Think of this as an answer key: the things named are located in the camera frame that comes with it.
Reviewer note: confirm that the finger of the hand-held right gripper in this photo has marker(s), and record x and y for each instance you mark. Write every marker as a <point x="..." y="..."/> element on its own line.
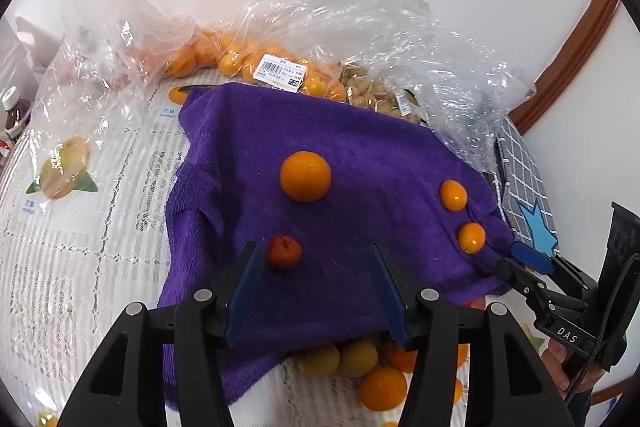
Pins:
<point x="532" y="257"/>
<point x="520" y="279"/>

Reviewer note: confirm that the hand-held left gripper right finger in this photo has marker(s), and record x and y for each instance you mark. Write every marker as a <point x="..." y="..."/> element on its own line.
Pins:
<point x="392" y="302"/>

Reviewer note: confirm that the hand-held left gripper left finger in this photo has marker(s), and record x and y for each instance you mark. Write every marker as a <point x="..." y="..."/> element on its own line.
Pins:
<point x="245" y="294"/>

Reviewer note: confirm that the small orange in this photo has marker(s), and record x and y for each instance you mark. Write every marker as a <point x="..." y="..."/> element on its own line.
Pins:
<point x="457" y="392"/>
<point x="462" y="353"/>
<point x="472" y="237"/>
<point x="453" y="195"/>
<point x="400" y="357"/>

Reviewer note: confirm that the small red apple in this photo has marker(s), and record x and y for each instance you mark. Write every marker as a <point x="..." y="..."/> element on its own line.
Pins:
<point x="283" y="253"/>

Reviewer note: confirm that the yellow-green plum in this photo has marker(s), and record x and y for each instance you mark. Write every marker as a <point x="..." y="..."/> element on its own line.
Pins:
<point x="357" y="357"/>
<point x="318" y="358"/>

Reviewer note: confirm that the large orange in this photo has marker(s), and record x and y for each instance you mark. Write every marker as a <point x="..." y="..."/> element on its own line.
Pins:
<point x="305" y="175"/>
<point x="382" y="388"/>

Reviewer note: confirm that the purple towel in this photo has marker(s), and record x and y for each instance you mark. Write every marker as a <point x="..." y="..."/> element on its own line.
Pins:
<point x="360" y="157"/>

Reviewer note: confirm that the person's right hand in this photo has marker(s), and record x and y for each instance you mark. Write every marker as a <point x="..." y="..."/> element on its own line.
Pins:
<point x="556" y="359"/>

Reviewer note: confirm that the grey checked blue star bag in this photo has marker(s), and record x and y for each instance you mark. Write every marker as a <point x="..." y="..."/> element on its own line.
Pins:
<point x="525" y="172"/>

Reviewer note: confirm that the bag of brown longans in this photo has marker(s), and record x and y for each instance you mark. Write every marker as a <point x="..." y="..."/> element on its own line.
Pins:
<point x="370" y="94"/>

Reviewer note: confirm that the labelled bag of oranges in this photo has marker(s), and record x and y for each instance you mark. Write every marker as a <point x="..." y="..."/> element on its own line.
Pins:
<point x="230" y="62"/>

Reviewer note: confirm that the small clear plastic bag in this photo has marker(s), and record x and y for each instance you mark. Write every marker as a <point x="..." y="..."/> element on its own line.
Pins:
<point x="100" y="72"/>

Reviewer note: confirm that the large crumpled clear plastic bag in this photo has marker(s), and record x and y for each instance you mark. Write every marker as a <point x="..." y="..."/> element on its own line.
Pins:
<point x="375" y="17"/>

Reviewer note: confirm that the dark drink bottle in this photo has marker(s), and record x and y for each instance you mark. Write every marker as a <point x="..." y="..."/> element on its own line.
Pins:
<point x="12" y="117"/>

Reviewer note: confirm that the white plastic bag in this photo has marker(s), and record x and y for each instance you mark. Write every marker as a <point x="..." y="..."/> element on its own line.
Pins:
<point x="32" y="47"/>

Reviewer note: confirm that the brown wooden door frame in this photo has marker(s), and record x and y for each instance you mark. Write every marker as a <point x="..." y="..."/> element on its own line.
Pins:
<point x="575" y="57"/>

